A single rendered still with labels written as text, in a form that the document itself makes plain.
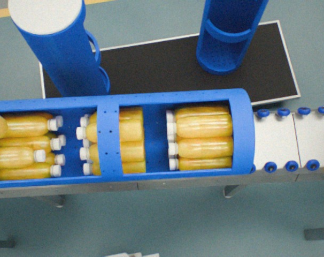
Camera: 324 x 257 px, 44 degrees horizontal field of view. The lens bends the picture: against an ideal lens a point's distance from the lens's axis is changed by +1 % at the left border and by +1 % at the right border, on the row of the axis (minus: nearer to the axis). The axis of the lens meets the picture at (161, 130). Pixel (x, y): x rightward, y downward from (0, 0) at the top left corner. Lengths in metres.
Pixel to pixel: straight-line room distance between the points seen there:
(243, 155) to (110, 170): 0.40
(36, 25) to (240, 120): 0.85
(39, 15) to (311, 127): 1.10
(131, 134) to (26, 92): 1.53
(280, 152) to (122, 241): 1.18
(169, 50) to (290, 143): 1.19
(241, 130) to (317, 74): 1.62
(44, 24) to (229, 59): 1.25
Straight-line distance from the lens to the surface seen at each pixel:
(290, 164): 1.49
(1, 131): 1.23
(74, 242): 2.43
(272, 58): 2.57
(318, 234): 2.32
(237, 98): 1.26
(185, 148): 1.27
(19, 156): 1.34
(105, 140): 1.20
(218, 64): 2.48
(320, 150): 1.60
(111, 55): 2.51
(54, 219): 2.46
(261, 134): 1.55
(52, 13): 1.64
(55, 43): 1.66
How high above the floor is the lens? 2.38
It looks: 74 degrees down
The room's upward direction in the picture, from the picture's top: straight up
